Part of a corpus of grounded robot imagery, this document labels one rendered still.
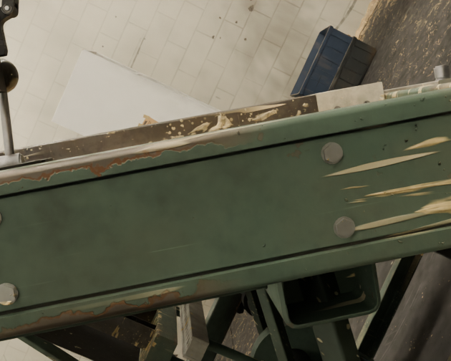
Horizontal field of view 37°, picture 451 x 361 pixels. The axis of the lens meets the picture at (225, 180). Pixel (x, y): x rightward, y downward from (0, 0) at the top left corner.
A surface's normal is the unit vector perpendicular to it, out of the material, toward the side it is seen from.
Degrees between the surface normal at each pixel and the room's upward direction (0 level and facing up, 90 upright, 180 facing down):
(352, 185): 90
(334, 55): 90
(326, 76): 90
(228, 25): 90
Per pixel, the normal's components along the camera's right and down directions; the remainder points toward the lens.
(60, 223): 0.08, 0.07
